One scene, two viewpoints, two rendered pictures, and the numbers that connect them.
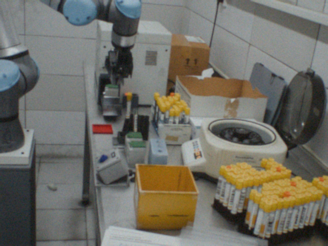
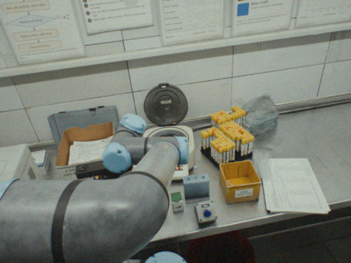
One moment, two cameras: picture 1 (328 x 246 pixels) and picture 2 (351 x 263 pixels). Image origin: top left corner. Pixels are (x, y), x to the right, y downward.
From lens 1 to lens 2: 1.39 m
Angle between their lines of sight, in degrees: 74
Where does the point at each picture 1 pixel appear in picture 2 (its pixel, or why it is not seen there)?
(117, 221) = (255, 210)
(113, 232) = (272, 207)
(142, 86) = not seen: hidden behind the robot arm
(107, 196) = (227, 218)
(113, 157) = (209, 205)
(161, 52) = (32, 164)
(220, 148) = (192, 150)
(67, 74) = not seen: outside the picture
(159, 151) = (204, 177)
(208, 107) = not seen: hidden behind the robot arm
